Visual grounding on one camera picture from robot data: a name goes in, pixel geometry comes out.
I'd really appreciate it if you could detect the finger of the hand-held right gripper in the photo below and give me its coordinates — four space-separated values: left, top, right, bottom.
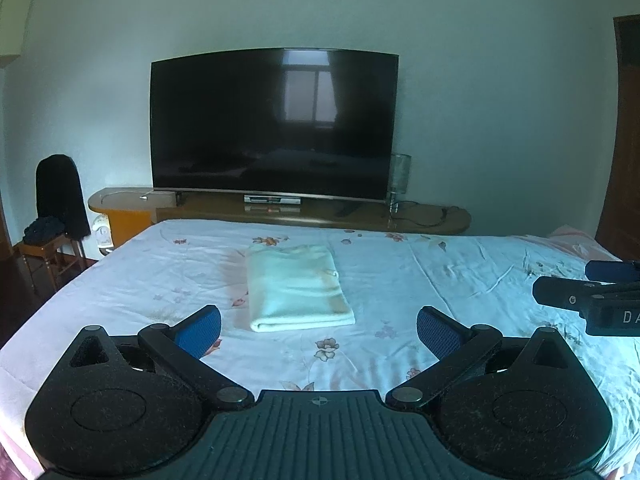
532 276 640 312
585 260 640 285

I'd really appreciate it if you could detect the silver set-top box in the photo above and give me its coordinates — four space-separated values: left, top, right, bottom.
243 193 302 212

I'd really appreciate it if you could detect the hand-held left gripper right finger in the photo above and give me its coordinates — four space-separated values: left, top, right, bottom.
385 305 577 412

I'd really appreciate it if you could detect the dark folded cloth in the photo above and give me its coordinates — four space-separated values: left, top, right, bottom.
23 217 67 247

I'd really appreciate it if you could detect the black garment on chair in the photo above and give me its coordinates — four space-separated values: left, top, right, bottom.
36 154 92 239

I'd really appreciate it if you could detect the brown wooden door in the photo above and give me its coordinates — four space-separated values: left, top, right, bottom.
594 14 640 262

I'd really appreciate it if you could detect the curved black television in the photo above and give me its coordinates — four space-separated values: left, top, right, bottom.
150 46 400 205

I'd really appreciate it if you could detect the white knit garment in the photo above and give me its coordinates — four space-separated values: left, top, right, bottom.
245 244 356 334

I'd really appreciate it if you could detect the pink pillow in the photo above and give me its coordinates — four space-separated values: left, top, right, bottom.
547 225 609 262

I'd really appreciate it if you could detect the wooden television cabinet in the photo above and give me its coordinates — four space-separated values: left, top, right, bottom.
88 187 472 249

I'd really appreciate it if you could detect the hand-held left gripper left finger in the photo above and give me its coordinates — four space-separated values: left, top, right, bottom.
67 305 255 414

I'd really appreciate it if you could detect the bed with floral sheet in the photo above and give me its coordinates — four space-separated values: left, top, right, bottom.
0 219 640 480

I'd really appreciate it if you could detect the black power cable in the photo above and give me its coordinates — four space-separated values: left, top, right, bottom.
390 200 463 227

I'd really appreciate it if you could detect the white wall unit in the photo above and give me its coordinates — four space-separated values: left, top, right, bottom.
0 0 37 69

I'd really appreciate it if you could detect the wooden chair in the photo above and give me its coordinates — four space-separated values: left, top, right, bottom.
20 232 87 307

